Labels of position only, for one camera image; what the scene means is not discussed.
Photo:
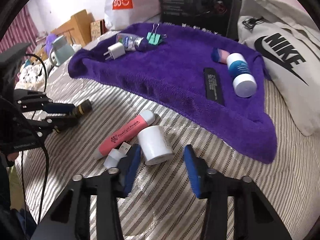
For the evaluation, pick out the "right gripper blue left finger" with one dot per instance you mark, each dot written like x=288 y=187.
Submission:
x=128 y=167

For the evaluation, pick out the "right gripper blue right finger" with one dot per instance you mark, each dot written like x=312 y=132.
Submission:
x=196 y=168

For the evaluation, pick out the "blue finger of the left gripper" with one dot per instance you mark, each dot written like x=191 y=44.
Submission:
x=58 y=108
x=61 y=123

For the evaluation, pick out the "black gold small bottle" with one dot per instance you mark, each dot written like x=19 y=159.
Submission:
x=81 y=110

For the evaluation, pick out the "small white cap adapter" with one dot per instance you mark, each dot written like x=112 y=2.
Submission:
x=116 y=155

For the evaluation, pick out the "white cylinder roll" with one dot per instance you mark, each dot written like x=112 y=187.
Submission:
x=154 y=145

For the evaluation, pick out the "pink highlighter pen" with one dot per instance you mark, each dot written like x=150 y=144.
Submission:
x=125 y=133

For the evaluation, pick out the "black case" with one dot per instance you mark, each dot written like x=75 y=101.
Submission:
x=213 y=86

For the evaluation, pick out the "white charger plug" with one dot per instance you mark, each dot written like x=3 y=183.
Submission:
x=114 y=51

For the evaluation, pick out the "blue white tube bottle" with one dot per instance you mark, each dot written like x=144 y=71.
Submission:
x=243 y=82

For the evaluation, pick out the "clear candy bottle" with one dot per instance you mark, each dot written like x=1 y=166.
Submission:
x=132 y=42

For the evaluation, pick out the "pink blue round case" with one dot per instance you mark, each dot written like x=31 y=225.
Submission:
x=219 y=55

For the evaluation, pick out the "teal binder clip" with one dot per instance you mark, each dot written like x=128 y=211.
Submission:
x=155 y=38

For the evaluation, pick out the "person left hand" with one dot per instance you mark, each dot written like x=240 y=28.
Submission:
x=13 y=156

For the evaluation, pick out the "striped bed quilt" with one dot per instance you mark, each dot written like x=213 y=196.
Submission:
x=161 y=204

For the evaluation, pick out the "light blue kettle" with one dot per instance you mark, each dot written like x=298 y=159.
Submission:
x=61 y=51

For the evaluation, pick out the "purple towel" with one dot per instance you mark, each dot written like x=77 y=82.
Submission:
x=171 y=74

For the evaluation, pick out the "wooden furniture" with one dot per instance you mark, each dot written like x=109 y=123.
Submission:
x=77 y=30

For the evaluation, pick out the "brown notebook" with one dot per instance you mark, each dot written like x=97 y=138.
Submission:
x=97 y=29

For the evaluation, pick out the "white Miniso shopping bag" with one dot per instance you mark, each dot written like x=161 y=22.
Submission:
x=119 y=14

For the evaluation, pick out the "black headset box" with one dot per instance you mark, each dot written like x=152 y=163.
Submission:
x=212 y=15

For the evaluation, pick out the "grey Nike bag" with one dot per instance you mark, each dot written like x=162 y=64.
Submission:
x=285 y=35

